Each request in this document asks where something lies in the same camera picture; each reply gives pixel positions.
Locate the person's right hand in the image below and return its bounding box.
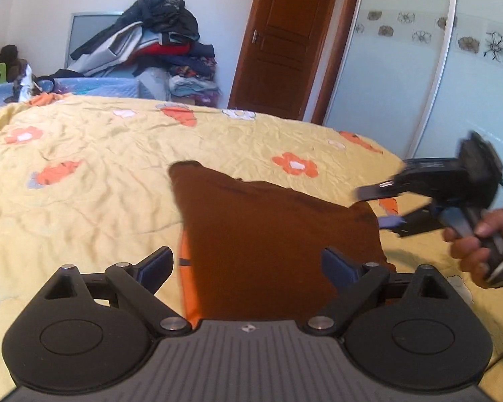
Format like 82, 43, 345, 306
443, 207, 503, 289

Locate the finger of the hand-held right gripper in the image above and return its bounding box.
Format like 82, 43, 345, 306
377, 207, 443, 239
354, 180, 403, 202

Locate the yellow floral bedspread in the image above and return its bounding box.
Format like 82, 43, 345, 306
0, 94, 503, 390

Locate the frosted floral wardrobe door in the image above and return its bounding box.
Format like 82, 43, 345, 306
411, 0, 503, 218
325, 0, 457, 160

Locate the brown plush toy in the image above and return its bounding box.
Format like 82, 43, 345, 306
0, 45, 28, 81

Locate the blue patterned box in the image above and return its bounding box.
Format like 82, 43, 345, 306
0, 77, 141, 103

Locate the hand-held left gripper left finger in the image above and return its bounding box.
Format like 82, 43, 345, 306
34, 246, 193, 336

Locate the brown garment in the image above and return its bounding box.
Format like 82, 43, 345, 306
168, 160, 397, 322

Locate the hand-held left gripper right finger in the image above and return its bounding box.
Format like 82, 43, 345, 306
306, 246, 466, 338

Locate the grey framed panel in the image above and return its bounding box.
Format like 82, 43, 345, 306
68, 12, 124, 70

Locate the brown wooden door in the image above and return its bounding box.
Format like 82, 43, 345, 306
227, 0, 363, 124

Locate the pile of clothes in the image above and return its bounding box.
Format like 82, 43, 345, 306
67, 0, 221, 107

